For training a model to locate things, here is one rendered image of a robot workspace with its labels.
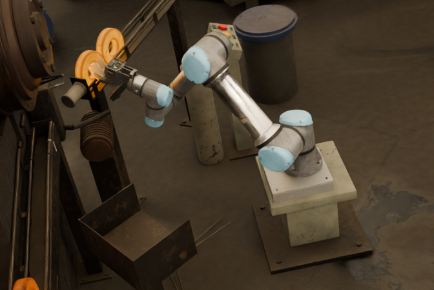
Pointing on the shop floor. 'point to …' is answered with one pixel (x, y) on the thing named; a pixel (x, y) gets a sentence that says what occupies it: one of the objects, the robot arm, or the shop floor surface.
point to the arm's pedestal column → (310, 236)
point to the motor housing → (101, 154)
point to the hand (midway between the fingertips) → (90, 67)
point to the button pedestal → (234, 143)
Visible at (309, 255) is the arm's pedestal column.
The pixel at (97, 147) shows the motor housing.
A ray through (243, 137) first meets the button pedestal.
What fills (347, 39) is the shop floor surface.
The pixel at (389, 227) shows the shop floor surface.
